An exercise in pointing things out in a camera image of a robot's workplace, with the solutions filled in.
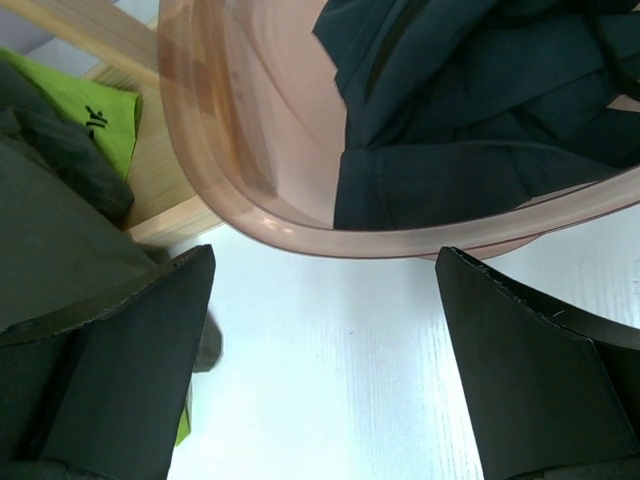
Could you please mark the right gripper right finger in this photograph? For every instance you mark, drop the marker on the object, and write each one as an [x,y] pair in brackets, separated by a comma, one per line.
[552,390]

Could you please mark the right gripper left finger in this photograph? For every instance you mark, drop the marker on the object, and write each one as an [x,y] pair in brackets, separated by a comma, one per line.
[96,390]

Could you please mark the olive green shorts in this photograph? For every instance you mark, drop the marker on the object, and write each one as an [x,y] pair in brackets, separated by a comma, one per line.
[59,196]

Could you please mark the navy blue shorts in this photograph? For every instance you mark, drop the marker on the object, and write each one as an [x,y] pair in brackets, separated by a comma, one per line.
[460,110]

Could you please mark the lime green shorts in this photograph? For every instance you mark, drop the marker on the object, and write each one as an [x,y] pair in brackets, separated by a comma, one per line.
[109,115]

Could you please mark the pink plastic basket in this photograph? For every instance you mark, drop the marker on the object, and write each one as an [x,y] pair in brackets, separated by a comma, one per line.
[257,125]

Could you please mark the wooden clothes rack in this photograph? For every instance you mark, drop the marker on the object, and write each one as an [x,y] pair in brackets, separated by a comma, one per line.
[113,43]

